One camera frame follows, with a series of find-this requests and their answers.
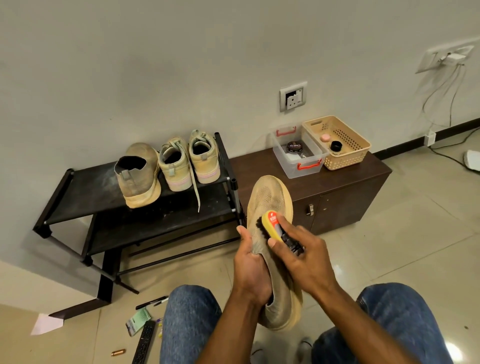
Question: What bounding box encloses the person's left hand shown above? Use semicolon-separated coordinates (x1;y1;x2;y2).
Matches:
231;225;275;307

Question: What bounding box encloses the person's right hand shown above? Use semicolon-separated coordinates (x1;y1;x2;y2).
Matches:
266;216;342;301

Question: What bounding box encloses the black orange shoe brush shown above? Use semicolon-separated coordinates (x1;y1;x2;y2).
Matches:
256;210;305;258

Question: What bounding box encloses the worn tan slip-on shoe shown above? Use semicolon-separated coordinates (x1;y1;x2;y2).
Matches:
114;142;162;210
246;174;304;332

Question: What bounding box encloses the clear plastic storage box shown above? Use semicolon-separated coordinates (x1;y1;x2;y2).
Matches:
270;126;330;180

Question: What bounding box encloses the pale green lace-up shoe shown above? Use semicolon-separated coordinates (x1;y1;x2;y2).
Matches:
157;135;202;213
186;129;222;186

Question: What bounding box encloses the beige plastic basket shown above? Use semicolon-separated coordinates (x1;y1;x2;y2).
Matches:
301;114;372;171

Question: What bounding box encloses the person's right forearm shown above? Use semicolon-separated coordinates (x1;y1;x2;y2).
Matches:
315;285;421;364

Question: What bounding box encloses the person's left forearm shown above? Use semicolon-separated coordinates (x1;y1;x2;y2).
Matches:
196;292;264;364

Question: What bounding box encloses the person's left leg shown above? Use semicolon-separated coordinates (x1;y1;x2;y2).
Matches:
159;283;260;364

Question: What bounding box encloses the person's leg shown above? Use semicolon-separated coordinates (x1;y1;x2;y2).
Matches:
311;282;455;364
159;283;260;364

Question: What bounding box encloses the dark brown wooden cabinet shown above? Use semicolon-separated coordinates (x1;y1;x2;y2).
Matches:
228;146;393;236

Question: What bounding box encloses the person's right leg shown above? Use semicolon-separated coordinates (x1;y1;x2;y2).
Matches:
311;282;455;364

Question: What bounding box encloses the black pen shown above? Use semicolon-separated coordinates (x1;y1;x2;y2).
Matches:
135;295;170;311

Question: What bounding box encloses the green paper packet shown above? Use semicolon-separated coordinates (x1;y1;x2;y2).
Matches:
125;306;153;337

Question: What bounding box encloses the black remote control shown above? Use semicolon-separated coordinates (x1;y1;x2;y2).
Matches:
132;318;157;364

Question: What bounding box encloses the black metal shoe rack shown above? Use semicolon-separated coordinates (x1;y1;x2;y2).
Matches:
33;132;245;320

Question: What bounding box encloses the white router box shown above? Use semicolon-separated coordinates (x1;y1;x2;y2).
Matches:
463;149;480;172

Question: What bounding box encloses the white paper sheet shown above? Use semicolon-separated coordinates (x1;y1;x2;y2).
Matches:
30;312;66;336

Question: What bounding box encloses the white cable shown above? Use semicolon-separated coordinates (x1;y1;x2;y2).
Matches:
420;56;480;170

